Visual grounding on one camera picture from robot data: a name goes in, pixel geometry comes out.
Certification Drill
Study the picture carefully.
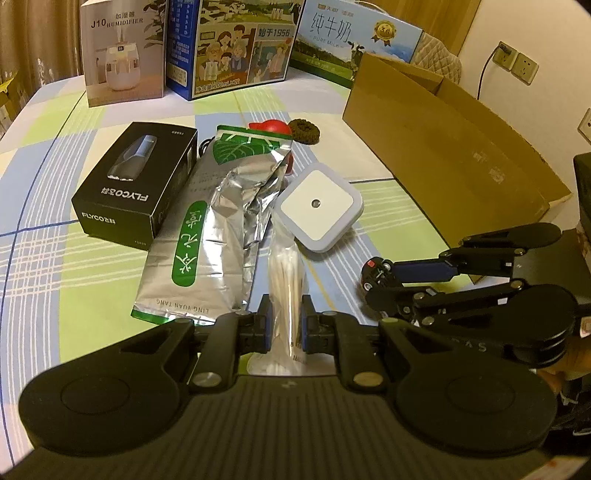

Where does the black shaver box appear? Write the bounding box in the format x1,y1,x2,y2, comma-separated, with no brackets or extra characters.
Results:
71,121,199,252

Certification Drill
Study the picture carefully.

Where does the person's right hand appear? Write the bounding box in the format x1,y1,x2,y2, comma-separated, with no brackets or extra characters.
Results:
540,335,591,407

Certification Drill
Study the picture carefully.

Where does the white square night light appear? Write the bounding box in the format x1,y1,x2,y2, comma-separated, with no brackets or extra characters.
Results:
276,166,365,252

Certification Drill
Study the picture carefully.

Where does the white humidifier box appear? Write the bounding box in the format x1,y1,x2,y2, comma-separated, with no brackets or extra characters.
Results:
79,0,168,108

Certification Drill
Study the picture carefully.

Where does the light blue milk carton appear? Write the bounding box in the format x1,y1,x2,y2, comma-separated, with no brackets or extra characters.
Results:
290,0,424,89

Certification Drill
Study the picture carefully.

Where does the dark blue illustrated milk carton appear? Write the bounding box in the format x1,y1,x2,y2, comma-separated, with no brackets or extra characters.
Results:
165,0,296,101

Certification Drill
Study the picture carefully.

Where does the clear cotton swab bag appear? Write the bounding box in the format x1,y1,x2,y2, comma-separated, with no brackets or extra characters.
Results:
247,226,311,377

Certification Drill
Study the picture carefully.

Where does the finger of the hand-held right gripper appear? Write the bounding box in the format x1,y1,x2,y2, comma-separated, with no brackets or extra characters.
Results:
390,230,529,283
365,277,529,329

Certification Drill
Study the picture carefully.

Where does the beige quilted chair cover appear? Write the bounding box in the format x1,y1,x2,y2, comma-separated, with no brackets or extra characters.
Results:
411,18,462,84

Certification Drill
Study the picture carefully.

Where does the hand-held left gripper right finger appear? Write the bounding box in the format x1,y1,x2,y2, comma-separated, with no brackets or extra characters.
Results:
300,294,462,392

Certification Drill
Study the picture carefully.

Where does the brown cardboard box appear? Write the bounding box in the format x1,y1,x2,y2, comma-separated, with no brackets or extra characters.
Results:
342,53,574,284

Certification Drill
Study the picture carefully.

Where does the beige patterned curtain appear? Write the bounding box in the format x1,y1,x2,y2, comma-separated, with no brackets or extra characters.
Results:
0,0,86,93

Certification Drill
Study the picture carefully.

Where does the beige wall socket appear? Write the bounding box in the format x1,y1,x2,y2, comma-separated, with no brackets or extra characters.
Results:
512,52,540,85
492,41,518,71

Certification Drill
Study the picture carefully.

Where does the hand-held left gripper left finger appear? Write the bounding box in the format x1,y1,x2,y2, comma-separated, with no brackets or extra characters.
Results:
117,294,274,393

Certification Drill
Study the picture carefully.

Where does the silver green tea bag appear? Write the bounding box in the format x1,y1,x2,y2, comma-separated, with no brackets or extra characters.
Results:
130,124,294,324

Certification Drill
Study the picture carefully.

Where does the red cat figurine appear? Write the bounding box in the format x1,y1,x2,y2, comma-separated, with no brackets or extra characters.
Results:
248,119,296,177

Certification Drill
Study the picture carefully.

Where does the brown hair scrunchie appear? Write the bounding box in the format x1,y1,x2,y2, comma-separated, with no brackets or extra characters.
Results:
288,117,323,145

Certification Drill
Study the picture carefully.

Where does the plaid tablecloth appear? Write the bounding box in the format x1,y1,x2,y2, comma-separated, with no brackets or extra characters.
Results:
0,69,578,393

